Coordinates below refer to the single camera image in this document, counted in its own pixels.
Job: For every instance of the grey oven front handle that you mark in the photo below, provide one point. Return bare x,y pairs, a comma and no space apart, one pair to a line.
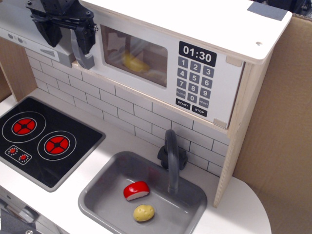
27,215

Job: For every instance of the yellow toy potato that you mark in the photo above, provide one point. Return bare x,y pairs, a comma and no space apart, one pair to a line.
143,213

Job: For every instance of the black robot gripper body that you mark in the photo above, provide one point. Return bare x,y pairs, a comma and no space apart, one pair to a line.
68,14

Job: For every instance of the black toy stovetop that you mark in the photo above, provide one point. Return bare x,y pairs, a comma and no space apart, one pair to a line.
43,144

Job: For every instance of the yellow toy banana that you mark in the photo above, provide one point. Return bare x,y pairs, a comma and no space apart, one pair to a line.
133,63

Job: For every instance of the grey range hood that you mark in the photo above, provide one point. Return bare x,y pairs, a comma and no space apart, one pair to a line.
16,25

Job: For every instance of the grey toy sink basin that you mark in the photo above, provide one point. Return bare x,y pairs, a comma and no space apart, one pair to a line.
103,201

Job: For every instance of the red toy cheese wedge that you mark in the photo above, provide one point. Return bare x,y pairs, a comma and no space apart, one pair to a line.
136,190

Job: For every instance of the wooden toy microwave cabinet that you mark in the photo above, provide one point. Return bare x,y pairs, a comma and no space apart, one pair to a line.
249,37

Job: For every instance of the grey tape patch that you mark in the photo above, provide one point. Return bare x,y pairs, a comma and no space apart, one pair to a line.
267,11

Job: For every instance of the brown cardboard panel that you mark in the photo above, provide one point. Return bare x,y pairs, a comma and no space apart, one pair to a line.
276,156

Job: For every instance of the white toy microwave door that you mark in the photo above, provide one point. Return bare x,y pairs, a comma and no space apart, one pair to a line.
181,42

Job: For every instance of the dark grey toy faucet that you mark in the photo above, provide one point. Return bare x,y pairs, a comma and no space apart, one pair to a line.
173,159

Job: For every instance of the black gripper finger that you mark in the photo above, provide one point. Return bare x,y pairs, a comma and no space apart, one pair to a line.
50,32
86,37

